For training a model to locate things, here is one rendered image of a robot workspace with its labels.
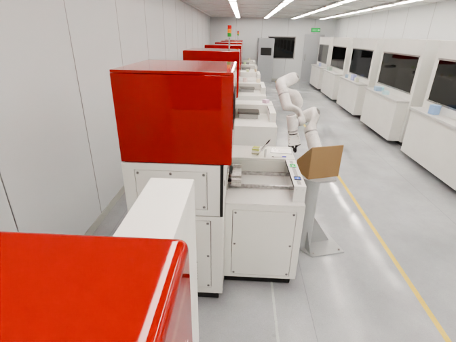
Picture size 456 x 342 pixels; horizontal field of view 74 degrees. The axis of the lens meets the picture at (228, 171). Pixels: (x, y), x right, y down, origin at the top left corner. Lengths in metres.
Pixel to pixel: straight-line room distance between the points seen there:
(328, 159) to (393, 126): 4.26
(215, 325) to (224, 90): 1.73
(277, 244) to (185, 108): 1.35
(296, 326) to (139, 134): 1.83
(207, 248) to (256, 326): 0.70
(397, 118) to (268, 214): 5.00
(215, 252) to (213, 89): 1.21
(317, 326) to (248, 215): 0.99
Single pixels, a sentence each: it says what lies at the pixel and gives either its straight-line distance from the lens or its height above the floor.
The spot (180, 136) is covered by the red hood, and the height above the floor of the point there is 1.41.
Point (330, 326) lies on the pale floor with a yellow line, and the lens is 2.72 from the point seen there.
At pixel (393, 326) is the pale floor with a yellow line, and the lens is 2.91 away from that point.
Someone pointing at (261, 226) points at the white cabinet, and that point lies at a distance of 2.50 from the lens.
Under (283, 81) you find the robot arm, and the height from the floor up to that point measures 1.66.
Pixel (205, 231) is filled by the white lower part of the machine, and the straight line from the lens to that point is 2.29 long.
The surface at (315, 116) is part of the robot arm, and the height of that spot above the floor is 1.35.
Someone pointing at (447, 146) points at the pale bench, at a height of 0.58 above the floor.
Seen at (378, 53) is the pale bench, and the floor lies 1.65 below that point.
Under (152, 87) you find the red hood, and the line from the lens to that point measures 1.96.
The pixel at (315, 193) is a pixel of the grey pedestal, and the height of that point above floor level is 0.66.
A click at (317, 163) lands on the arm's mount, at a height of 0.98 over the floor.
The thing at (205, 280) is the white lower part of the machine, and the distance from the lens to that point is 2.60.
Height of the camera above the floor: 2.02
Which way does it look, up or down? 24 degrees down
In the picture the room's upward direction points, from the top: 1 degrees clockwise
